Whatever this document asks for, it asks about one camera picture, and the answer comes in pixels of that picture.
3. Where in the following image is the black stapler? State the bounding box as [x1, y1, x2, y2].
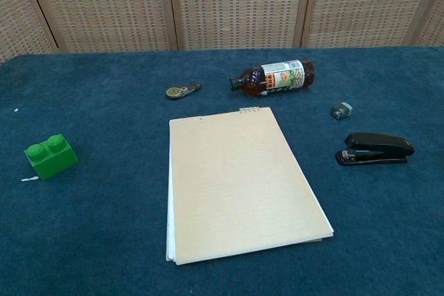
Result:
[334, 132, 416, 166]

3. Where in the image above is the beige notepad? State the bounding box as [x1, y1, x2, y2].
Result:
[164, 105, 335, 267]

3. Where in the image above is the green black correction tape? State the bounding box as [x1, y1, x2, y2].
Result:
[164, 82, 203, 101]

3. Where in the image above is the brown plastic drink bottle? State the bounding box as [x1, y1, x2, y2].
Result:
[228, 59, 317, 98]

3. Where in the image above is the woven folding screen panel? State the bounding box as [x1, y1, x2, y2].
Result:
[21, 0, 180, 53]
[0, 0, 58, 64]
[167, 0, 315, 51]
[404, 0, 444, 47]
[297, 0, 441, 49]

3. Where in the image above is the blue table cloth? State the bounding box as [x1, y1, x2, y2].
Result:
[0, 45, 444, 296]

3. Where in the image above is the green toy building block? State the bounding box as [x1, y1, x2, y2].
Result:
[24, 134, 80, 182]

